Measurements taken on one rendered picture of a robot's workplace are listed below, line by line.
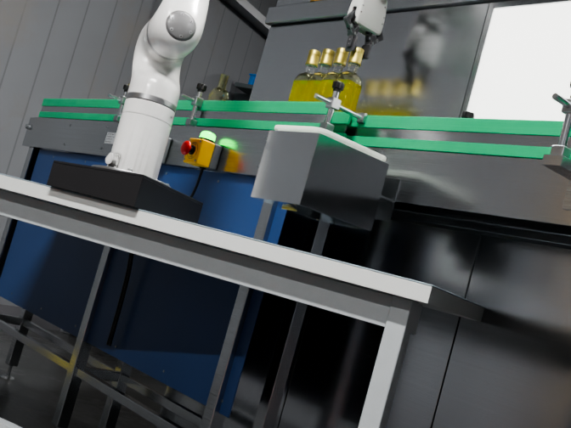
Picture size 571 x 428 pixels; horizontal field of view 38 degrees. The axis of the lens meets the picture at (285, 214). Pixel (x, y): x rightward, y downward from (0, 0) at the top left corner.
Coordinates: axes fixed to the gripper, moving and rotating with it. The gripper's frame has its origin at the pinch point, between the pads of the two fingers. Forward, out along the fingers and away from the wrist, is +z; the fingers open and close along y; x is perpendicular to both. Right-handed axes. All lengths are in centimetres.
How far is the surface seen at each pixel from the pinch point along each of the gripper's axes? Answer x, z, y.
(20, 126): -285, 23, -23
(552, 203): 73, 37, 5
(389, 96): 3.8, 9.0, -12.2
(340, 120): 7.8, 22.0, 6.1
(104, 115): -106, 26, 14
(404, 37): 3.2, -7.9, -12.1
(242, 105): -24.9, 21.3, 13.8
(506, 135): 57, 23, 3
